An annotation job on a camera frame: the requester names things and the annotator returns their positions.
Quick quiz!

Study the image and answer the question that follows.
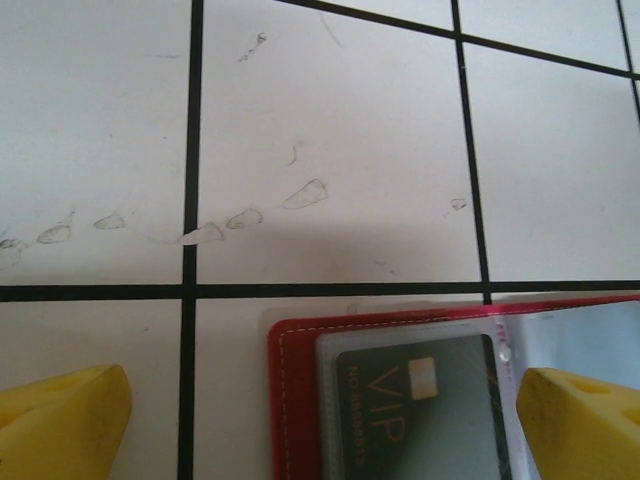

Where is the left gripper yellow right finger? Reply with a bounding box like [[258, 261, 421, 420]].
[[516, 367, 640, 480]]

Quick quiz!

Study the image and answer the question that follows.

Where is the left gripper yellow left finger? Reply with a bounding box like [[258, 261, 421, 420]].
[[0, 364, 132, 480]]

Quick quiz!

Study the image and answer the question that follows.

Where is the black VIP credit card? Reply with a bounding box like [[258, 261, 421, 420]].
[[333, 333, 524, 480]]

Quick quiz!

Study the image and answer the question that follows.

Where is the red leather card holder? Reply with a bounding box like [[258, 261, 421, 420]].
[[259, 294, 640, 480]]

